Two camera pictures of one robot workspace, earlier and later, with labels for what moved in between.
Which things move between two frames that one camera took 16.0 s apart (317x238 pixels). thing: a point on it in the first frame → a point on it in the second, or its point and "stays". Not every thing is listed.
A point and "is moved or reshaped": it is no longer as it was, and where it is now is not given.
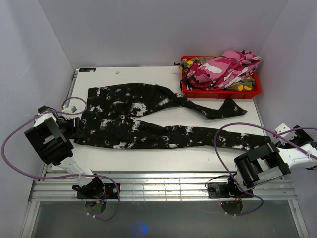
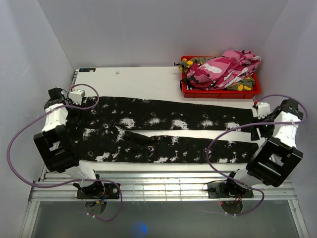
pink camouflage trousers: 218,73 stays
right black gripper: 283,146 → 254,134
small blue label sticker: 87,70 stays
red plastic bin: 218,94 stays
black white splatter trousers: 108,119 is moved or reshaped
